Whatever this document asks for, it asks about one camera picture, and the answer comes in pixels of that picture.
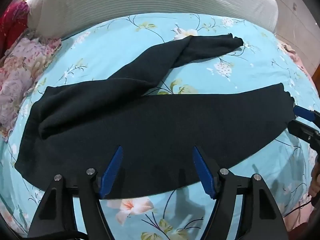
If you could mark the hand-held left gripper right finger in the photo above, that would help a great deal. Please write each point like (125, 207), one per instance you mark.
(202, 170)

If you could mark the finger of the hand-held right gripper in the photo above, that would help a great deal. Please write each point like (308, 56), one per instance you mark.
(303, 131)
(303, 113)

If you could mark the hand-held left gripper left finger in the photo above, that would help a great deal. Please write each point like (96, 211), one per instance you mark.
(113, 170)

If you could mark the black pants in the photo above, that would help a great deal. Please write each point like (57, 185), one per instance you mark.
(150, 130)

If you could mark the person's right hand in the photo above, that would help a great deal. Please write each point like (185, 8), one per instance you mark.
(315, 186)

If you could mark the blue floral bed sheet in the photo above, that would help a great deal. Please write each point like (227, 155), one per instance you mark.
(112, 42)

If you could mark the pink floral quilt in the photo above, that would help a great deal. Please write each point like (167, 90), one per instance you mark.
(20, 80)

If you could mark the red patterned cloth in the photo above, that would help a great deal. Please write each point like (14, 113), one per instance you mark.
(12, 25)

